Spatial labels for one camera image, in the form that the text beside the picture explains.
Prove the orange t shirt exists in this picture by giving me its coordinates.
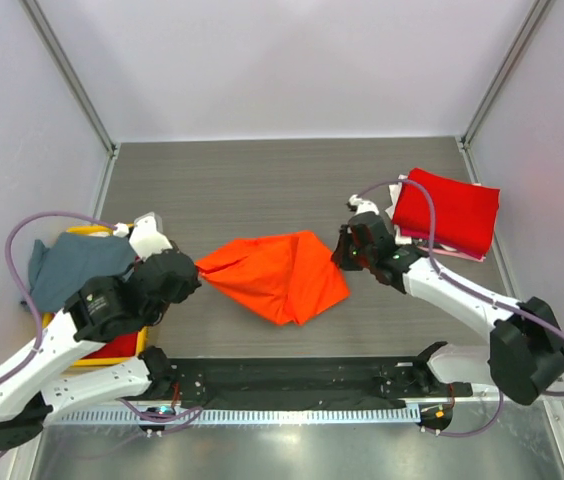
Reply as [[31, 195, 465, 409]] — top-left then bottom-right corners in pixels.
[[196, 231, 350, 325]]

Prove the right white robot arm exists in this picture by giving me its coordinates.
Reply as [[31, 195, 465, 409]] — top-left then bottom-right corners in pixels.
[[332, 212, 564, 405]]

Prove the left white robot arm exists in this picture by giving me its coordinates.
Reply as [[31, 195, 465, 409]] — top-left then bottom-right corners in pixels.
[[0, 250, 201, 451]]

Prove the folded white t shirt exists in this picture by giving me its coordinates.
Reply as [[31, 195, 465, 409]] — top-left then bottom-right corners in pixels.
[[385, 182, 413, 245]]

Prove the red shirt in bin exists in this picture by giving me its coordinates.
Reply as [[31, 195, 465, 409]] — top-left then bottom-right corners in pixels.
[[85, 332, 138, 359]]

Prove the folded red t shirt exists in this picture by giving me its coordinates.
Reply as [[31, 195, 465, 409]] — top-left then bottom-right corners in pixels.
[[393, 168, 500, 256]]

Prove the grey blue t shirt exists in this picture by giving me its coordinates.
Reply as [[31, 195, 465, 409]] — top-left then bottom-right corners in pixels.
[[27, 232, 136, 314]]

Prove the yellow plastic bin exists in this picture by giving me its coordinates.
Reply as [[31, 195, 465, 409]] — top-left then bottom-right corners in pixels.
[[67, 225, 149, 369]]

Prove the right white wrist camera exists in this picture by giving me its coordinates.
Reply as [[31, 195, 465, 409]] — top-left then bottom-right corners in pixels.
[[347, 195, 379, 215]]

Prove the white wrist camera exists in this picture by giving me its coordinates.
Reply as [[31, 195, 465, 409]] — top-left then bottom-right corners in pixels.
[[347, 195, 379, 215], [112, 212, 173, 261]]

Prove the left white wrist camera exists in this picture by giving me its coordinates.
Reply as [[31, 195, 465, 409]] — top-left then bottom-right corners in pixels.
[[112, 212, 173, 261]]

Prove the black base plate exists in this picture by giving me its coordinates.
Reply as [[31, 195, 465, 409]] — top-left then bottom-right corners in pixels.
[[171, 356, 473, 411]]

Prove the white slotted cable duct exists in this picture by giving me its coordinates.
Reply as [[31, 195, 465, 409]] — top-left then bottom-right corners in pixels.
[[53, 404, 421, 426]]

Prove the left aluminium frame post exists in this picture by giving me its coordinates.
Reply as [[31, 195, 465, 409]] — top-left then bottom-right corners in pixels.
[[20, 0, 121, 156]]

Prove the aluminium frame post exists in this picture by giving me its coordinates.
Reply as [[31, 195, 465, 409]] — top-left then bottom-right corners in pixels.
[[459, 0, 558, 149], [20, 0, 121, 156]]

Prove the right aluminium frame post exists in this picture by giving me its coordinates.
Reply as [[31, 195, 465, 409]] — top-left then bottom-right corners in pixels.
[[459, 0, 558, 149]]

